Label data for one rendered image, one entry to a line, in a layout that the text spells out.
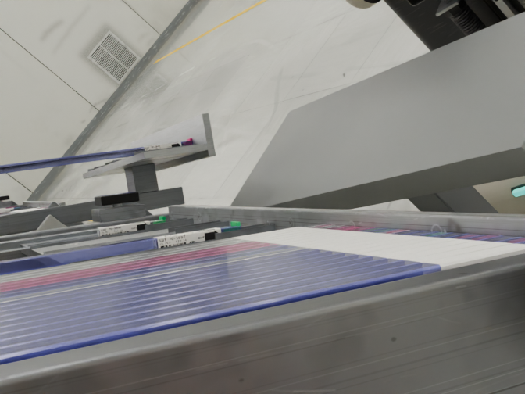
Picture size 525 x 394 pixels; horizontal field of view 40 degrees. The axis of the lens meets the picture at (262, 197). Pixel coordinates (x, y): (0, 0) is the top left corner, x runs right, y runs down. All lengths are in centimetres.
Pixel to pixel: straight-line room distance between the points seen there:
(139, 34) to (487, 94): 813
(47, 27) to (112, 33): 74
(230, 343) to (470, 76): 68
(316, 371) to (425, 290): 6
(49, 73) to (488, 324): 830
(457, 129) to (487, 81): 7
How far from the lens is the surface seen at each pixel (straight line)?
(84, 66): 863
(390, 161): 88
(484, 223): 44
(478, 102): 84
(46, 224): 114
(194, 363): 26
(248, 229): 66
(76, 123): 853
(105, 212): 94
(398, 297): 29
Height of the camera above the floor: 98
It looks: 20 degrees down
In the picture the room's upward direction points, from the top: 49 degrees counter-clockwise
